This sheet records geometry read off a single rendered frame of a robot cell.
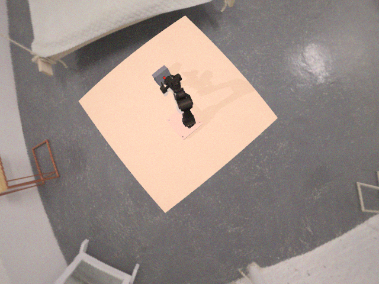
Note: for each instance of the grey sloped panel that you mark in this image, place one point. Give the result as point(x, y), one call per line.
point(160, 73)

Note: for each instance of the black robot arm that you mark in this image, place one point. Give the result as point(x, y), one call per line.
point(183, 100)

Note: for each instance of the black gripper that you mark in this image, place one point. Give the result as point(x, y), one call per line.
point(164, 89)

